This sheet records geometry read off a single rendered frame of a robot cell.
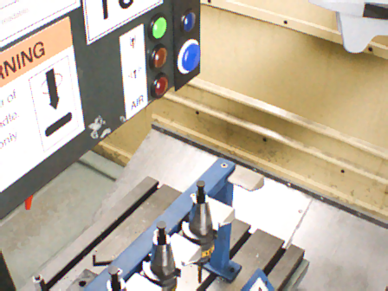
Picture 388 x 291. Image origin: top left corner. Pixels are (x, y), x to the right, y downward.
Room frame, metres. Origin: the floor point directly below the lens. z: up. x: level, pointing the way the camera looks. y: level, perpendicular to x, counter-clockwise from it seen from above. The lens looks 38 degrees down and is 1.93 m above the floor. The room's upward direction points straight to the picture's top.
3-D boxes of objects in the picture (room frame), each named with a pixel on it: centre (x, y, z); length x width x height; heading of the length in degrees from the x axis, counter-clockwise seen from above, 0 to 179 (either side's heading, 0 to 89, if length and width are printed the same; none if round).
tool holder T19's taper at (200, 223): (0.65, -0.01, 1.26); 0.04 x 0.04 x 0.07
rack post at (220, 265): (0.82, -0.06, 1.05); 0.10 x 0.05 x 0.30; 56
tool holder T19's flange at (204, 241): (0.65, -0.01, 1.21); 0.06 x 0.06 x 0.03
